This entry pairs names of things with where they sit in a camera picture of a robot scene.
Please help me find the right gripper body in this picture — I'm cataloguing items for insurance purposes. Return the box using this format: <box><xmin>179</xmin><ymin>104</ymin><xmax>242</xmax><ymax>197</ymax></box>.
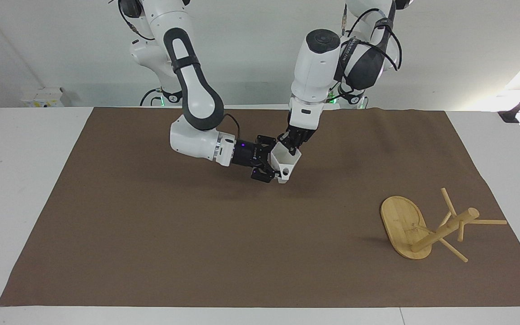
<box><xmin>234</xmin><ymin>139</ymin><xmax>266</xmax><ymax>171</ymax></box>

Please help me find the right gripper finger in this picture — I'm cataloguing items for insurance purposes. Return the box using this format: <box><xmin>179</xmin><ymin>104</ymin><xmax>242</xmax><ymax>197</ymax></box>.
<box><xmin>255</xmin><ymin>134</ymin><xmax>280</xmax><ymax>157</ymax></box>
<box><xmin>251</xmin><ymin>163</ymin><xmax>281</xmax><ymax>184</ymax></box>

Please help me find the wooden cup rack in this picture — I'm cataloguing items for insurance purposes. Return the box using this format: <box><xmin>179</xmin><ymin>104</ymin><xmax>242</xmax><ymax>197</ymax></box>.
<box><xmin>380</xmin><ymin>187</ymin><xmax>508</xmax><ymax>264</ymax></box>

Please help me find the white box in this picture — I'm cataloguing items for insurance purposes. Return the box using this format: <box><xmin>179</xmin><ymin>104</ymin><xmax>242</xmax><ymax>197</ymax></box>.
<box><xmin>21</xmin><ymin>87</ymin><xmax>65</xmax><ymax>108</ymax></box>

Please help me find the black cable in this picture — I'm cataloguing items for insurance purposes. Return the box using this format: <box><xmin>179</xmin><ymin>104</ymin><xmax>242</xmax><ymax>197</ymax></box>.
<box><xmin>338</xmin><ymin>6</ymin><xmax>403</xmax><ymax>74</ymax></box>
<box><xmin>118</xmin><ymin>0</ymin><xmax>156</xmax><ymax>42</ymax></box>
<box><xmin>223</xmin><ymin>112</ymin><xmax>241</xmax><ymax>139</ymax></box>
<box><xmin>139</xmin><ymin>88</ymin><xmax>165</xmax><ymax>107</ymax></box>

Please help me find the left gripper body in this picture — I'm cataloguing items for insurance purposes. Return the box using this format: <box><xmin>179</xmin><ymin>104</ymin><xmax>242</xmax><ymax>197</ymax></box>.
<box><xmin>288</xmin><ymin>127</ymin><xmax>318</xmax><ymax>142</ymax></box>

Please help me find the white cup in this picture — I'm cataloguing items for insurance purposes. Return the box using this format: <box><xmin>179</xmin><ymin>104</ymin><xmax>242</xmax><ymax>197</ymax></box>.
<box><xmin>270</xmin><ymin>142</ymin><xmax>302</xmax><ymax>185</ymax></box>

